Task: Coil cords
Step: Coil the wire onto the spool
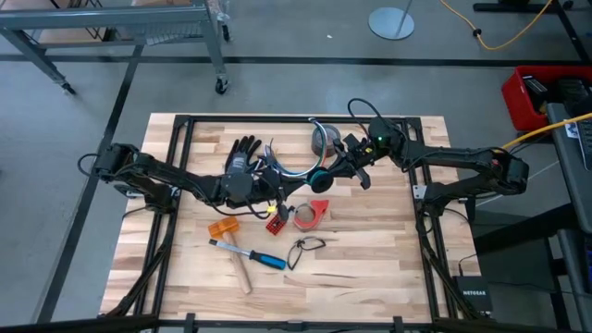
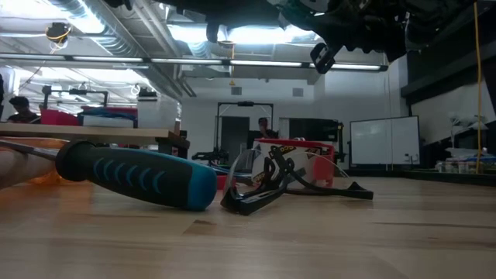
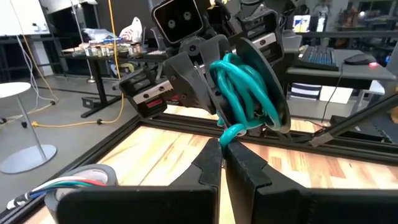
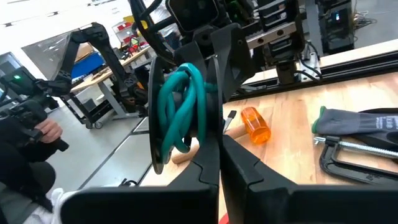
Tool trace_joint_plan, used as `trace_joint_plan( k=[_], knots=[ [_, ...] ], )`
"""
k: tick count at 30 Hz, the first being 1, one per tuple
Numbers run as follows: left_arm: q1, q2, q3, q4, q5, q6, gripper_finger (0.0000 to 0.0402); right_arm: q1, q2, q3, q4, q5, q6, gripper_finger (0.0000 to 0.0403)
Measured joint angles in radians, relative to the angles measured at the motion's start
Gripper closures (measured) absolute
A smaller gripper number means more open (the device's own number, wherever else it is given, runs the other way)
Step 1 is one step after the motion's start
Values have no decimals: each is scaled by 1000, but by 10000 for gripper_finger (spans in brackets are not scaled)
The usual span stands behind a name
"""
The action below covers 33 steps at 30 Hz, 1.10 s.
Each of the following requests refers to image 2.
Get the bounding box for stacked supplies pile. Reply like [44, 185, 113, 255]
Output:
[436, 146, 496, 174]

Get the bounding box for white whiteboard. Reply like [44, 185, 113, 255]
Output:
[349, 115, 421, 167]

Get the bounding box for person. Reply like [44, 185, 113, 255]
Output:
[257, 116, 281, 140]
[6, 95, 43, 124]

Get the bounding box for ceiling cord reel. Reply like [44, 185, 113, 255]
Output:
[44, 22, 73, 53]

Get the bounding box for yellow extension cord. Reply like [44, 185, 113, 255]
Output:
[472, 0, 484, 174]

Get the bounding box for black pipe rig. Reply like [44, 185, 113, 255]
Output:
[40, 84, 110, 110]

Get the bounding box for blue black handled screwdriver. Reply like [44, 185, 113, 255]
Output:
[0, 138, 219, 212]

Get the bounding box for silver ventilation duct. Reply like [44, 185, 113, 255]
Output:
[48, 0, 198, 100]

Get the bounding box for white stacked sheets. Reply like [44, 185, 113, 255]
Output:
[82, 115, 136, 129]

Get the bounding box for black cabinet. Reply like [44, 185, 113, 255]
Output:
[287, 117, 346, 164]

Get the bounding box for clear safety glasses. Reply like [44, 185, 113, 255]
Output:
[219, 144, 375, 217]

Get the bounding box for long LED light bar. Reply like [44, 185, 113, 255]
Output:
[0, 53, 389, 73]

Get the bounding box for red black gridded block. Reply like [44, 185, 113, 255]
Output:
[215, 174, 237, 191]

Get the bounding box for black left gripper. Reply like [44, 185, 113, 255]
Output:
[162, 0, 286, 44]

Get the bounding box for black robot station frame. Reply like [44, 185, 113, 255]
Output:
[215, 101, 275, 156]

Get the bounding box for blue folded cloth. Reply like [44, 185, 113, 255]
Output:
[80, 108, 137, 119]

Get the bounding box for white cabinet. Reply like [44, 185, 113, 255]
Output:
[136, 95, 180, 131]

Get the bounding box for black aluminium rig frame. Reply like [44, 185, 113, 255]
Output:
[343, 167, 496, 188]

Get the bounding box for blue cord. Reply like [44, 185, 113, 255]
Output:
[207, 163, 243, 176]

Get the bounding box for red white box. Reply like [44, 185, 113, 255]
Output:
[253, 138, 336, 189]

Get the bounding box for white desk lamp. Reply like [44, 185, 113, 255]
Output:
[448, 111, 490, 149]

